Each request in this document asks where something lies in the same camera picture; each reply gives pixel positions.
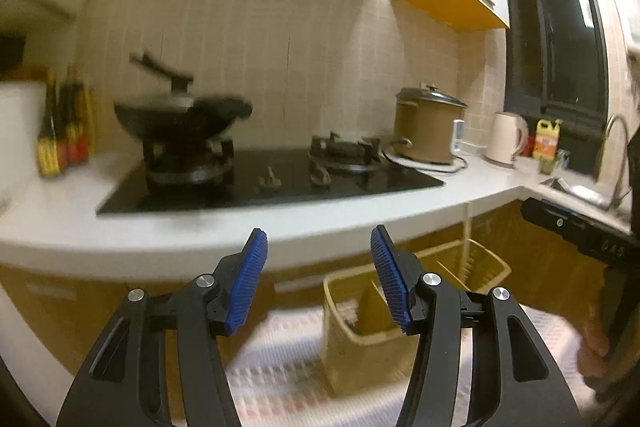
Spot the person's right hand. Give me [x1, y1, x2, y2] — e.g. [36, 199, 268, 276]
[576, 317, 610, 378]

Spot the steel sink faucet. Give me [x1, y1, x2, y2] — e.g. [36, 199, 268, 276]
[592, 112, 634, 212]

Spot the steel sink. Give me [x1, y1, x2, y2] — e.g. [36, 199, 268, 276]
[540, 176, 631, 221]

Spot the yellow oil bottle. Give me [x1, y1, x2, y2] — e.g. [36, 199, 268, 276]
[532, 119, 562, 160]

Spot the tan plastic utensil basket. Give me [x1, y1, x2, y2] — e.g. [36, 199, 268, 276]
[321, 230, 511, 398]

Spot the striped woven table mat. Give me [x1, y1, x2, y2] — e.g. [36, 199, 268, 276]
[225, 306, 604, 426]

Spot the dark window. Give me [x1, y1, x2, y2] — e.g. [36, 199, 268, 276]
[504, 0, 608, 174]

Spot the brown rice cooker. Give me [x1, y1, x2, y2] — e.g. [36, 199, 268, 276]
[392, 84, 468, 165]

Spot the dark soy sauce bottle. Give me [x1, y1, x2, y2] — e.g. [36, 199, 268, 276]
[37, 70, 67, 178]

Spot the black wok with lid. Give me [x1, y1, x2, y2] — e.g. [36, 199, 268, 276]
[114, 52, 253, 143]

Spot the red label sauce bottle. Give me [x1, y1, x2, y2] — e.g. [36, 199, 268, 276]
[58, 64, 89, 166]

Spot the black gas stove top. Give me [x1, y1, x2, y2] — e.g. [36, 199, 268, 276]
[96, 133, 444, 216]

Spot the black power cable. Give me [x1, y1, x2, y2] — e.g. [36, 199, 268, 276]
[382, 138, 470, 176]

